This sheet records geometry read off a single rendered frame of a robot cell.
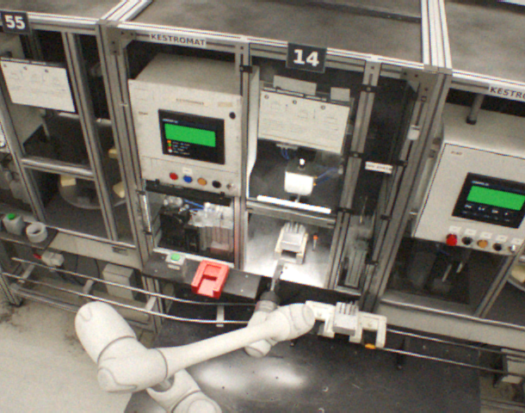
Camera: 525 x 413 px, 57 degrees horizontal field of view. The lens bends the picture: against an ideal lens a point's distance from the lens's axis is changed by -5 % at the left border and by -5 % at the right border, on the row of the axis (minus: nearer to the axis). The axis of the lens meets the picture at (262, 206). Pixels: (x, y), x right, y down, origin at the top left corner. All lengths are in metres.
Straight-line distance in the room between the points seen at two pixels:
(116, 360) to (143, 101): 0.93
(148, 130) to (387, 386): 1.49
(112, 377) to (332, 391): 1.15
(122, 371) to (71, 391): 1.75
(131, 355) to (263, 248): 1.15
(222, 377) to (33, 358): 1.43
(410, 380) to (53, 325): 2.19
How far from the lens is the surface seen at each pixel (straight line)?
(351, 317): 2.22
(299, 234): 2.35
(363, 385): 2.35
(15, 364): 3.38
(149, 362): 1.48
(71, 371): 3.24
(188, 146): 1.90
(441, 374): 2.48
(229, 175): 1.95
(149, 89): 1.85
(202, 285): 2.29
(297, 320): 1.68
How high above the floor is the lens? 2.73
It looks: 43 degrees down
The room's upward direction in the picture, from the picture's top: 3 degrees clockwise
